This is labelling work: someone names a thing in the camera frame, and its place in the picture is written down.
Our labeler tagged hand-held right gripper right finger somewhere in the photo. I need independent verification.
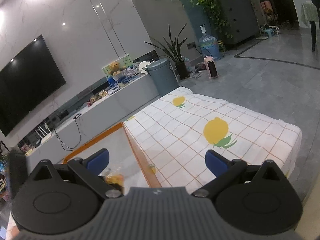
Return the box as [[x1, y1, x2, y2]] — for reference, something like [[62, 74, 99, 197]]
[[191, 149, 293, 198]]

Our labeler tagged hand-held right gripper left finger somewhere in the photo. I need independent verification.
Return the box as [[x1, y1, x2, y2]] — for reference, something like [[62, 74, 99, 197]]
[[24, 149, 123, 199]]

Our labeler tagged yellow chips packet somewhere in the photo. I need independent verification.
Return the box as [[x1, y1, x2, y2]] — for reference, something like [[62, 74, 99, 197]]
[[104, 172, 125, 189]]

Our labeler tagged orange cardboard box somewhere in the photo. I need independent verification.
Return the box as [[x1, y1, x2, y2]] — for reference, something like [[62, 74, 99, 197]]
[[62, 122, 162, 188]]

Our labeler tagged pile of small snacks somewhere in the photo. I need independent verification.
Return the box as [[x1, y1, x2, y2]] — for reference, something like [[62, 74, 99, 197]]
[[87, 89, 108, 107]]

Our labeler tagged white router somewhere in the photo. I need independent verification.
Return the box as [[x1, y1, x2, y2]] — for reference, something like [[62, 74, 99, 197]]
[[34, 121, 52, 145]]

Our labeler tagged grey television cabinet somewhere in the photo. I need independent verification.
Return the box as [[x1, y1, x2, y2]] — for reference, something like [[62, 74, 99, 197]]
[[17, 74, 160, 161]]

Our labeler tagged black television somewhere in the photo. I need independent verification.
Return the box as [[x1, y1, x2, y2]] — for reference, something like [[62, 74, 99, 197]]
[[0, 34, 67, 137]]

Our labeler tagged brown teddy bear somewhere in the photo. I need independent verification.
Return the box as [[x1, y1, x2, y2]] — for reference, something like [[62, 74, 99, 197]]
[[109, 61, 121, 77]]

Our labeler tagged pink heater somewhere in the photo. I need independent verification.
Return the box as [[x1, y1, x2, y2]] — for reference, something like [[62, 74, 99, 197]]
[[204, 56, 220, 80]]

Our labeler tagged long leaf plant black pot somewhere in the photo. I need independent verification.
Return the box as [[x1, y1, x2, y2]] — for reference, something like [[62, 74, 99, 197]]
[[144, 24, 191, 80]]

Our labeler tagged grey trash bin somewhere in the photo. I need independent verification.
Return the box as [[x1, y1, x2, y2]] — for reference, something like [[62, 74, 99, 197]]
[[146, 58, 178, 98]]

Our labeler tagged white round hand fan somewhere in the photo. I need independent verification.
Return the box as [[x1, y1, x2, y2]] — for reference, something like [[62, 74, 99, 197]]
[[138, 61, 152, 75]]

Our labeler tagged green picture card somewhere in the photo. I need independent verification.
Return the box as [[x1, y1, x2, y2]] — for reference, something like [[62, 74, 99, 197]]
[[102, 54, 132, 77]]

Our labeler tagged blue water jug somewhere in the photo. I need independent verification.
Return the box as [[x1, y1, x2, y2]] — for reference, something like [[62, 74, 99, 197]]
[[199, 25, 222, 61]]

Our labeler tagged dark grey drawer cabinet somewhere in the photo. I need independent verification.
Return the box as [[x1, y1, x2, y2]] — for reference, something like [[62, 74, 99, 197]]
[[217, 0, 260, 47]]

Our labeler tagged small plastic stool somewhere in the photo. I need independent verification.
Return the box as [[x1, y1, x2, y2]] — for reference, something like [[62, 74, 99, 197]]
[[260, 25, 280, 37]]

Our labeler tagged trailing ivy plant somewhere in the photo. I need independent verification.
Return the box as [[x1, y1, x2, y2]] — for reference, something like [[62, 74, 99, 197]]
[[190, 0, 248, 38]]

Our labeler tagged green cloth table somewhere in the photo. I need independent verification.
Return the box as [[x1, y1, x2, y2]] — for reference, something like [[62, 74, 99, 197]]
[[300, 3, 313, 27]]

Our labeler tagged black chair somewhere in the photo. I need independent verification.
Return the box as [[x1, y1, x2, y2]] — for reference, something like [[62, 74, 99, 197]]
[[309, 0, 320, 52]]

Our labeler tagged black cable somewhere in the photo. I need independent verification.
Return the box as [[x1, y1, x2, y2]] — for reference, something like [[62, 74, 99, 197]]
[[54, 113, 83, 151]]

